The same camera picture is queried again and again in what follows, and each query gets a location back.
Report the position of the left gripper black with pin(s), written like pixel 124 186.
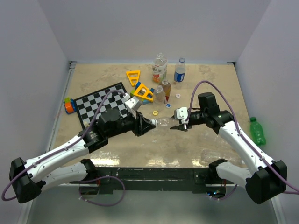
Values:
pixel 142 124

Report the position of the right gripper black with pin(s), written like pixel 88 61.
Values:
pixel 184 127

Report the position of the clear plastic bottle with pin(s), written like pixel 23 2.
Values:
pixel 167 122

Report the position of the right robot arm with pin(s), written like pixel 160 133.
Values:
pixel 262 178

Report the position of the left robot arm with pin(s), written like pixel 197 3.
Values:
pixel 29 178

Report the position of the clear empty bottle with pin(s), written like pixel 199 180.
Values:
pixel 159 95

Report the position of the amber tea bottle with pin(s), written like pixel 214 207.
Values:
pixel 166 88

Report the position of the blue label water bottle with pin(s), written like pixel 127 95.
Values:
pixel 179 73

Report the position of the fruit tea bottle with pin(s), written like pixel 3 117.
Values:
pixel 159 68

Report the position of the green soda bottle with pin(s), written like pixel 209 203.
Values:
pixel 257 133

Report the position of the green toy block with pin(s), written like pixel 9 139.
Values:
pixel 132 93

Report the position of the dark blue block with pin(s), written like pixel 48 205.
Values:
pixel 138 84

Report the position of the colourful toy block car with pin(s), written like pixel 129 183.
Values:
pixel 69 105

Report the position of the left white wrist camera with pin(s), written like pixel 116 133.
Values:
pixel 132 103

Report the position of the yellow triangle frame near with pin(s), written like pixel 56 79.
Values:
pixel 144 92

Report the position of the yellow triangle frame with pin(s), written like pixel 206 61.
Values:
pixel 133 77
pixel 144 92

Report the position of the yellow triangle frame far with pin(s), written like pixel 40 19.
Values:
pixel 133 77

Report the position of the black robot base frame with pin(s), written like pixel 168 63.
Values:
pixel 150 179

